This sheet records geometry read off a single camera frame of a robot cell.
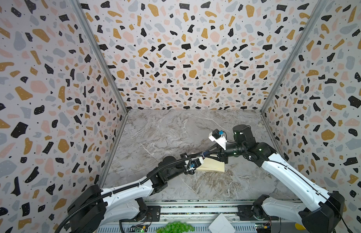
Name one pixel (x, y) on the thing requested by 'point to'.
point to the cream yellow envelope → (213, 165)
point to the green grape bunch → (176, 227)
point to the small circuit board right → (262, 226)
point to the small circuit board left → (140, 229)
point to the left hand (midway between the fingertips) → (201, 151)
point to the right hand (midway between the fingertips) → (206, 150)
